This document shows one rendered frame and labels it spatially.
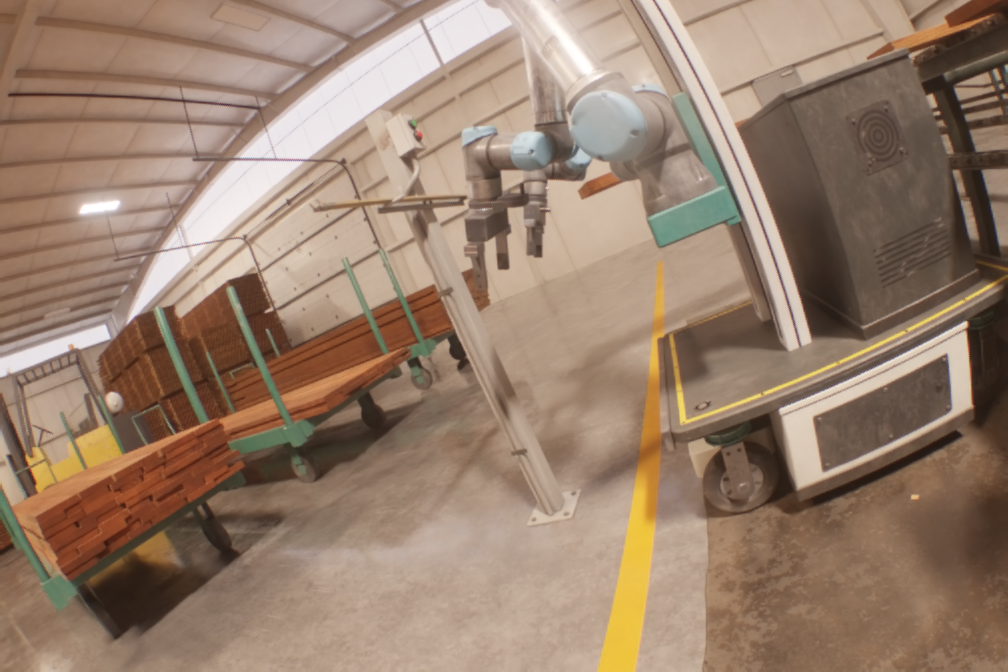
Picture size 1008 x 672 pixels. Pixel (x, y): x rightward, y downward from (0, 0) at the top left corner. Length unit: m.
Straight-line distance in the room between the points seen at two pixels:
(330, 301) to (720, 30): 11.16
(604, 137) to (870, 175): 0.55
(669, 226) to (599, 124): 0.23
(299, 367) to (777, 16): 10.19
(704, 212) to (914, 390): 0.58
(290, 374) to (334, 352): 0.76
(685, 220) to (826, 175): 0.31
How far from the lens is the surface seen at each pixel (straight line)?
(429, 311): 3.92
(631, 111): 0.74
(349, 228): 11.83
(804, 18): 10.68
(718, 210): 0.86
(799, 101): 0.98
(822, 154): 0.98
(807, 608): 0.95
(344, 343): 4.54
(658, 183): 0.87
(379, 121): 1.38
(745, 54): 10.05
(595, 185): 1.96
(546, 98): 1.00
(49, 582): 2.19
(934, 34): 1.25
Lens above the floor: 0.76
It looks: 4 degrees down
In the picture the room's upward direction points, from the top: 24 degrees counter-clockwise
